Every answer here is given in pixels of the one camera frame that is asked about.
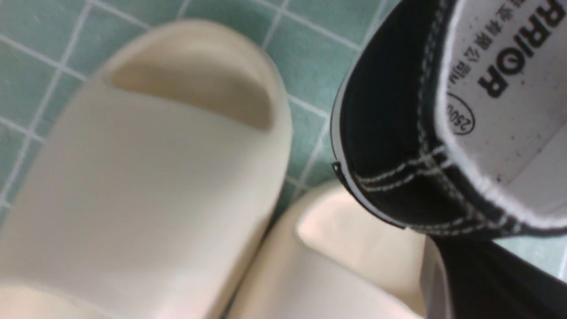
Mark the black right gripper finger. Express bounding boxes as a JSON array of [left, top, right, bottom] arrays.
[[427, 237, 567, 319]]

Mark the black canvas sneaker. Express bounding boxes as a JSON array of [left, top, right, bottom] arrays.
[[330, 0, 566, 239]]

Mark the right cream foam slide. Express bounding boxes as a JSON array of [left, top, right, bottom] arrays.
[[227, 180, 456, 319]]

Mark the cream foam slide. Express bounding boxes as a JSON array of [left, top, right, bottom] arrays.
[[1, 19, 292, 319], [227, 180, 456, 319]]

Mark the left cream foam slide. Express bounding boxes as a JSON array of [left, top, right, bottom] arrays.
[[1, 19, 292, 319]]

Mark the green checkered tablecloth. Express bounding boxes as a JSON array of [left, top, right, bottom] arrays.
[[0, 0, 567, 284]]

